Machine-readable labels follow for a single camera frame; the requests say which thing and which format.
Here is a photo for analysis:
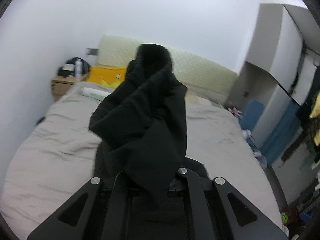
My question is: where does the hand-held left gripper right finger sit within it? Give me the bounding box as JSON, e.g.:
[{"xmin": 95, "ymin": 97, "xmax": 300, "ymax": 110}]
[{"xmin": 168, "ymin": 167, "xmax": 288, "ymax": 240}]

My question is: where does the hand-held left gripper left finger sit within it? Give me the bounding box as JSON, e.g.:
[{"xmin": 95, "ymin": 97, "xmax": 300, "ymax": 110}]
[{"xmin": 27, "ymin": 171, "xmax": 133, "ymax": 240}]

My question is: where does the black garment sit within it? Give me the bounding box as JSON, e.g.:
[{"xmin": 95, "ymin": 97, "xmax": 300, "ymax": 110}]
[{"xmin": 88, "ymin": 44, "xmax": 210, "ymax": 209}]

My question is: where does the bed with beige sheet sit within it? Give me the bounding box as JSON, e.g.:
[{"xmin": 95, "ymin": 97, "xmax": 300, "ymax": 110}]
[{"xmin": 0, "ymin": 81, "xmax": 284, "ymax": 240}]

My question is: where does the white rolled towel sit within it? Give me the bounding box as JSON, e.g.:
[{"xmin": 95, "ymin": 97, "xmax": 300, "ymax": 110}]
[{"xmin": 82, "ymin": 87, "xmax": 112, "ymax": 102}]

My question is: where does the blue cloth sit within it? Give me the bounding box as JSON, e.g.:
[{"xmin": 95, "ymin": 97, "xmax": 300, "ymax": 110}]
[{"xmin": 260, "ymin": 102, "xmax": 302, "ymax": 165}]

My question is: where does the yellow pillow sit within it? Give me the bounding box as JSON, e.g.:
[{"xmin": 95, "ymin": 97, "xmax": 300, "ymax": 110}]
[{"xmin": 87, "ymin": 65, "xmax": 128, "ymax": 89}]

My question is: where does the cream padded headboard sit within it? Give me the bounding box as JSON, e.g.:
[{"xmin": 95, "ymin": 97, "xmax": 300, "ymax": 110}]
[{"xmin": 97, "ymin": 34, "xmax": 238, "ymax": 103}]

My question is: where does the wooden nightstand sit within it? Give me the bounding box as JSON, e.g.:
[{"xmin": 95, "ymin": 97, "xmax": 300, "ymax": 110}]
[{"xmin": 51, "ymin": 74, "xmax": 89, "ymax": 102}]

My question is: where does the white spray bottle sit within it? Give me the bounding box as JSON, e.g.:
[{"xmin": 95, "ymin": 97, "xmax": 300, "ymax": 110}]
[{"xmin": 75, "ymin": 58, "xmax": 82, "ymax": 81}]

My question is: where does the black bag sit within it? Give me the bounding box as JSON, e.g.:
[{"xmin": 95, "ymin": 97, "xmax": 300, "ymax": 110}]
[{"xmin": 58, "ymin": 57, "xmax": 90, "ymax": 78}]

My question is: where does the yellow hanging garment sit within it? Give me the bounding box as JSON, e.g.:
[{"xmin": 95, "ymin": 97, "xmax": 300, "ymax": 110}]
[{"xmin": 309, "ymin": 101, "xmax": 320, "ymax": 147}]

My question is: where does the white wardrobe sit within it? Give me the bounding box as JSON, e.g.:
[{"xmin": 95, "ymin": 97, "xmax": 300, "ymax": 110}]
[{"xmin": 226, "ymin": 3, "xmax": 317, "ymax": 167}]

